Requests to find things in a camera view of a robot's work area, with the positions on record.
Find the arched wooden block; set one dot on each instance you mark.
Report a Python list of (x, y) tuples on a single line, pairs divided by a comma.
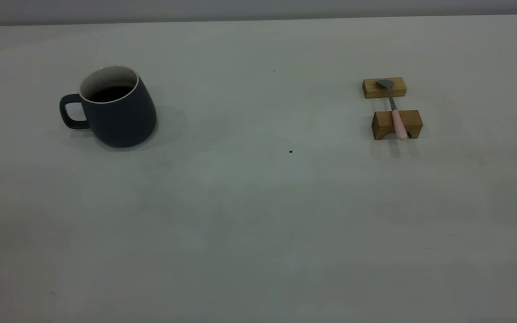
[(382, 124)]

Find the flat wooden block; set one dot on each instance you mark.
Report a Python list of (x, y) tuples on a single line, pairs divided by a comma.
[(373, 89)]

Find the dark grey ceramic mug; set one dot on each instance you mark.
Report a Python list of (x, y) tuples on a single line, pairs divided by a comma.
[(124, 121)]

